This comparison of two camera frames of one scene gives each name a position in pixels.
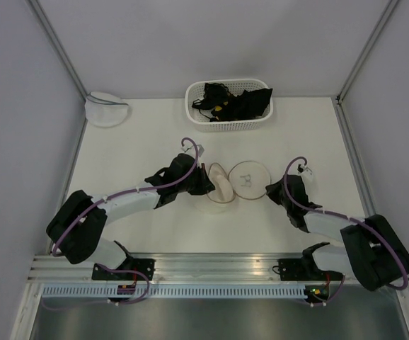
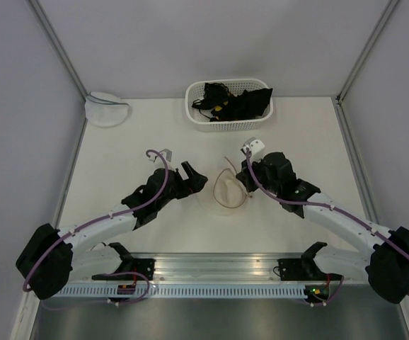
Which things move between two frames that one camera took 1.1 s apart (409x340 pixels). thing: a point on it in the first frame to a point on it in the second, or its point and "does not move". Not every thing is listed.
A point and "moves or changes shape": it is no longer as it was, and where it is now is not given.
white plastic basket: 195,91 does not move
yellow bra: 219,108 does not move
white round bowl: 105,110 does not move
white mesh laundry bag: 248,180 moves or changes shape
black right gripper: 272,190 to 243,176
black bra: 248,105 does not move
